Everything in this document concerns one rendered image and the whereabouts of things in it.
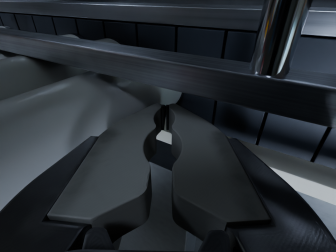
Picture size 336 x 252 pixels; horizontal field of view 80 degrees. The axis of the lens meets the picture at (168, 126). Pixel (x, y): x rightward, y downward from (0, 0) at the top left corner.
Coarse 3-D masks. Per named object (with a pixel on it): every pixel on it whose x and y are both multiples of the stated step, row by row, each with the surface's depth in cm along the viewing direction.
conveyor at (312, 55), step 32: (64, 32) 22; (96, 32) 20; (128, 32) 18; (160, 32) 16; (192, 32) 15; (224, 32) 14; (256, 32) 13; (320, 64) 12; (192, 96) 17; (224, 128) 17; (256, 128) 16; (288, 128) 14; (320, 128) 13; (320, 160) 14
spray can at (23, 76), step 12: (0, 60) 12; (12, 60) 12; (24, 60) 12; (36, 60) 13; (0, 72) 11; (12, 72) 11; (24, 72) 12; (36, 72) 12; (48, 72) 13; (60, 72) 13; (72, 72) 14; (0, 84) 11; (12, 84) 11; (24, 84) 12; (36, 84) 12; (0, 96) 11
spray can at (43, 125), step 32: (32, 96) 9; (64, 96) 9; (96, 96) 10; (128, 96) 12; (160, 96) 14; (0, 128) 7; (32, 128) 8; (64, 128) 9; (96, 128) 10; (0, 160) 7; (32, 160) 8; (0, 192) 7
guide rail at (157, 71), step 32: (0, 32) 13; (32, 32) 13; (64, 64) 11; (96, 64) 10; (128, 64) 9; (160, 64) 8; (192, 64) 7; (224, 64) 7; (224, 96) 7; (256, 96) 6; (288, 96) 6; (320, 96) 6
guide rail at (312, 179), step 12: (168, 132) 16; (252, 144) 15; (264, 156) 14; (276, 156) 14; (288, 156) 14; (276, 168) 13; (288, 168) 13; (300, 168) 13; (312, 168) 13; (324, 168) 13; (288, 180) 12; (300, 180) 12; (312, 180) 12; (324, 180) 12; (312, 192) 12; (324, 192) 12
